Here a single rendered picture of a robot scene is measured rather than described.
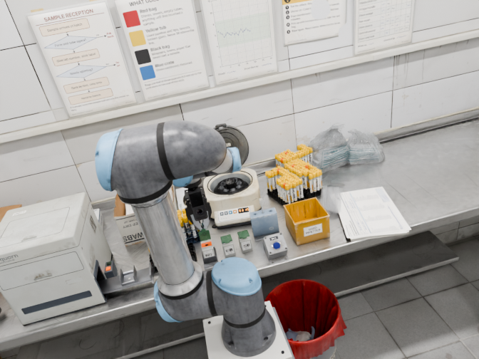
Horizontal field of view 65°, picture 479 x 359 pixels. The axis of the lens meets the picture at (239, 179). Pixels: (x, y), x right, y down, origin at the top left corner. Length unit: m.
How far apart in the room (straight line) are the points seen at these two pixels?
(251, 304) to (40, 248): 0.67
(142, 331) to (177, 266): 1.24
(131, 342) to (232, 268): 1.20
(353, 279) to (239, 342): 1.19
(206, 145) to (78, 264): 0.72
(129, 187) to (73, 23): 1.00
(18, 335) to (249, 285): 0.84
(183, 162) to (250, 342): 0.54
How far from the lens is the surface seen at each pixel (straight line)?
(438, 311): 2.42
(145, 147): 0.71
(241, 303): 0.96
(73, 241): 1.26
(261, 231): 1.45
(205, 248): 1.36
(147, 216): 0.80
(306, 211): 1.50
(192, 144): 0.71
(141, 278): 1.38
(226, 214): 1.54
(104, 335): 2.19
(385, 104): 2.06
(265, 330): 1.06
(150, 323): 2.13
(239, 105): 1.76
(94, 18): 1.63
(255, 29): 1.69
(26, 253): 1.31
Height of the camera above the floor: 1.80
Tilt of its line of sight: 30 degrees down
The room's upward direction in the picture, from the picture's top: 10 degrees counter-clockwise
